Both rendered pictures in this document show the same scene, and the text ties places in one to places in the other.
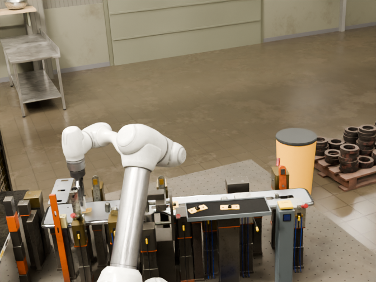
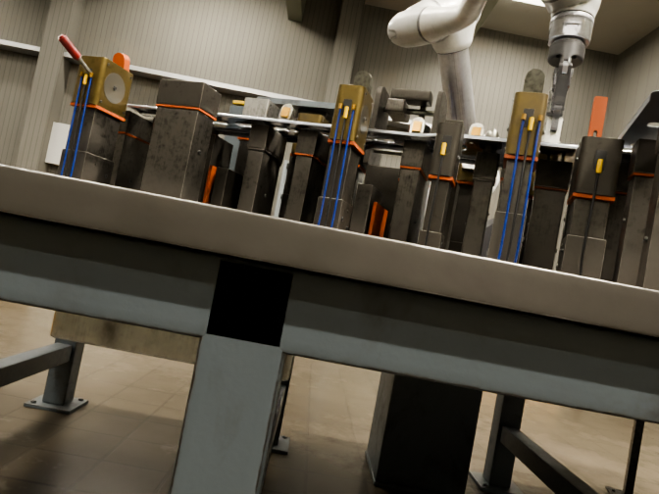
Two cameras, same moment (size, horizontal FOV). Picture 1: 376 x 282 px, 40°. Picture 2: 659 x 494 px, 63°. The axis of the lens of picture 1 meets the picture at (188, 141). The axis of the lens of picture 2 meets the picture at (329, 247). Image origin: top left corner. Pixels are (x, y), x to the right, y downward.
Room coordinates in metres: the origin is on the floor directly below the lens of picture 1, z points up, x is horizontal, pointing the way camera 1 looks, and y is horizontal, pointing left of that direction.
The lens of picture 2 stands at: (3.55, 0.56, 0.66)
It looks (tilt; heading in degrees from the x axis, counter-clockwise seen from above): 2 degrees up; 201
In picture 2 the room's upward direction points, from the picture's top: 11 degrees clockwise
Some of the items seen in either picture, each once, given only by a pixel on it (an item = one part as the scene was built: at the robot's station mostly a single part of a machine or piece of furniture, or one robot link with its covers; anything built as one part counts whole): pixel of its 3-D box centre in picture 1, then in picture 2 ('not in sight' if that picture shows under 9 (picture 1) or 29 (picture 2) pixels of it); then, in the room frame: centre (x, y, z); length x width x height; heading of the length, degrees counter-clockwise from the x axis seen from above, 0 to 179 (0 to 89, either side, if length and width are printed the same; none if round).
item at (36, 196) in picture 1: (38, 223); not in sight; (2.43, 0.83, 0.88); 0.08 x 0.08 x 0.36; 3
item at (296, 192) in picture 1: (178, 205); (338, 134); (2.34, 0.07, 1.00); 1.38 x 0.22 x 0.02; 93
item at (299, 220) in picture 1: (296, 235); not in sight; (2.18, -0.51, 0.88); 0.12 x 0.07 x 0.36; 3
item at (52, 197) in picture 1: (60, 239); (583, 197); (2.15, 0.65, 0.95); 0.03 x 0.01 x 0.50; 93
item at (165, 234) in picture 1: (156, 238); (397, 179); (2.12, 0.18, 0.94); 0.18 x 0.13 x 0.49; 93
